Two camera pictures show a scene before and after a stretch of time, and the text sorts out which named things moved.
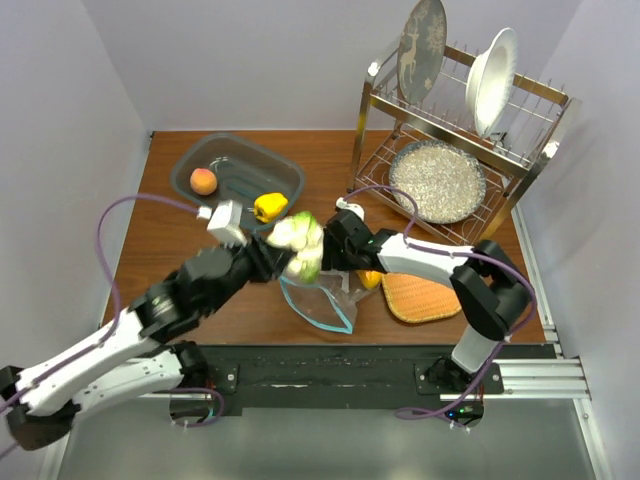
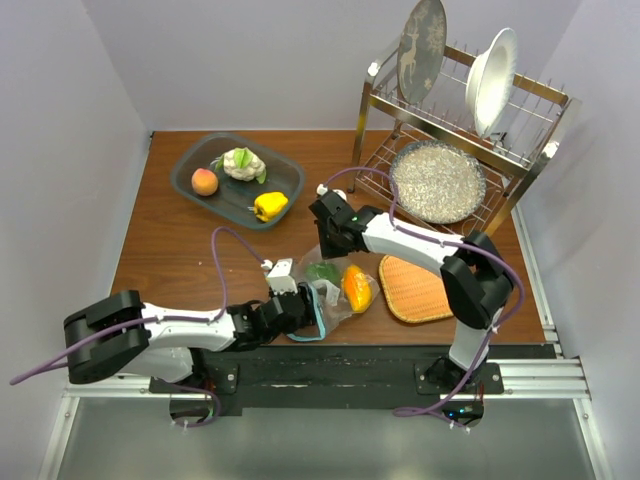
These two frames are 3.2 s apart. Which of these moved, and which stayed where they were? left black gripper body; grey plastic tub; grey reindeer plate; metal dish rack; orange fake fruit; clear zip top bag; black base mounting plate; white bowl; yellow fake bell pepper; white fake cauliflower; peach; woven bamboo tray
Moved: white fake cauliflower; left black gripper body; clear zip top bag; orange fake fruit
Stayed: black base mounting plate; woven bamboo tray; yellow fake bell pepper; peach; grey plastic tub; grey reindeer plate; white bowl; metal dish rack
